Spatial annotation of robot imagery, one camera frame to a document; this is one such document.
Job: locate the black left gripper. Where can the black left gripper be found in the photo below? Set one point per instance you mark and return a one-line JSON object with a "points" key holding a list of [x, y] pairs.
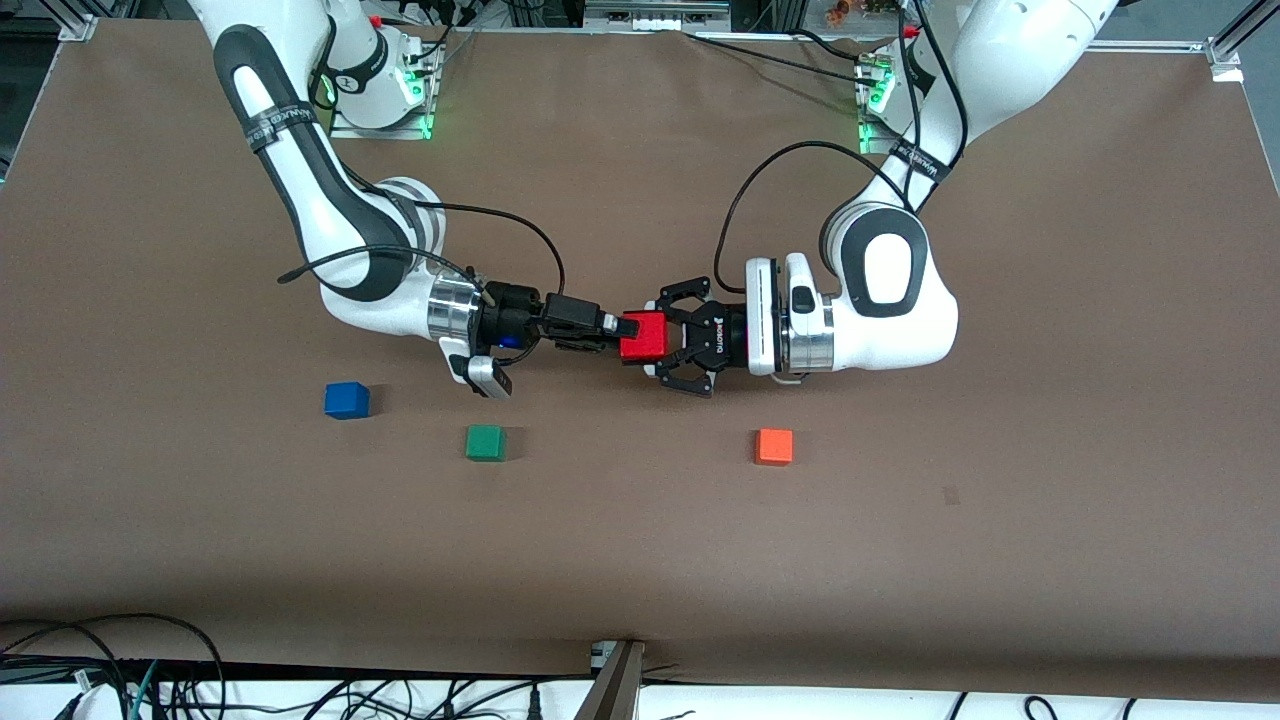
{"points": [[716, 335]]}

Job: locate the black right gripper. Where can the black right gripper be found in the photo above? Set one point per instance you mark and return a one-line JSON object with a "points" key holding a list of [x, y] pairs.
{"points": [[510, 310]]}

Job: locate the red wooden cube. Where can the red wooden cube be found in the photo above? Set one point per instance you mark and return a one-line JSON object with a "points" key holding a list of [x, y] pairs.
{"points": [[642, 338]]}

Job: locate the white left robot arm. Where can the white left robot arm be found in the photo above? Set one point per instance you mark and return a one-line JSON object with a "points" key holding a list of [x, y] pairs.
{"points": [[900, 330]]}

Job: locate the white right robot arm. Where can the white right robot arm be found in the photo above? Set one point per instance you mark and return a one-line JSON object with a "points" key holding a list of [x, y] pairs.
{"points": [[330, 220]]}

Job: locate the orange wooden cube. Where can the orange wooden cube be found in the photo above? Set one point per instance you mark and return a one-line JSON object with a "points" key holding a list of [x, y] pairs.
{"points": [[773, 447]]}

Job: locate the green wooden cube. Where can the green wooden cube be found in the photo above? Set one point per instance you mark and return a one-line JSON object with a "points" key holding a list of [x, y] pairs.
{"points": [[485, 443]]}

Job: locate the blue wooden cube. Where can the blue wooden cube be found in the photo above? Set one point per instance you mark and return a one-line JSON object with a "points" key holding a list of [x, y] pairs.
{"points": [[346, 401]]}

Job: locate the grey equipment rack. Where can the grey equipment rack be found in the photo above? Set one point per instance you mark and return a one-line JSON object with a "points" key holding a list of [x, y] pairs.
{"points": [[655, 15]]}

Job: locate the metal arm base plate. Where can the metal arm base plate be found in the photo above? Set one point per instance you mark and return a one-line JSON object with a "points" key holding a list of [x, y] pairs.
{"points": [[880, 140], [380, 133]]}

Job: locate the aluminium frame corner profile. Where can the aluminium frame corner profile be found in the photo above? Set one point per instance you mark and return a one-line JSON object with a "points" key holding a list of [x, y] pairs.
{"points": [[1225, 55], [78, 25]]}

